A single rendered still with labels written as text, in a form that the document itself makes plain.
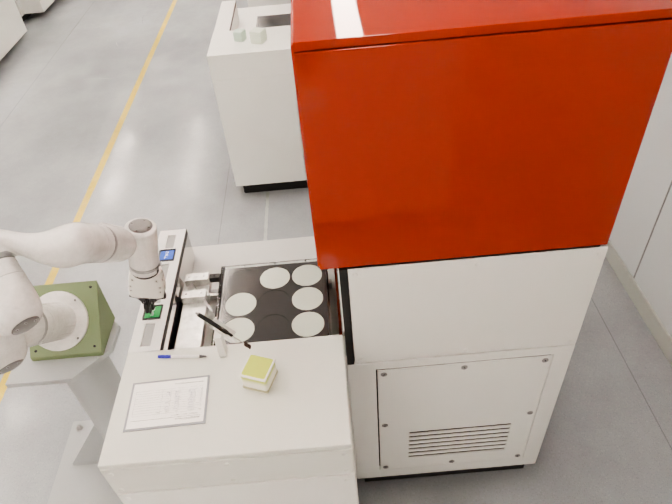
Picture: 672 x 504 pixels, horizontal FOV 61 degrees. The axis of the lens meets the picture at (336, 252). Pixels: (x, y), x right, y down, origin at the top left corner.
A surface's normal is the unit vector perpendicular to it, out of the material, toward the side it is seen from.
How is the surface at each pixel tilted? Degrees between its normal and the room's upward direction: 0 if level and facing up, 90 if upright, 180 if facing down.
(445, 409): 90
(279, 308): 0
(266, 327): 0
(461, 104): 90
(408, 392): 90
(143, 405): 0
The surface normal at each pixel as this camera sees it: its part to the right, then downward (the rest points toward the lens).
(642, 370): -0.07, -0.74
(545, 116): 0.06, 0.67
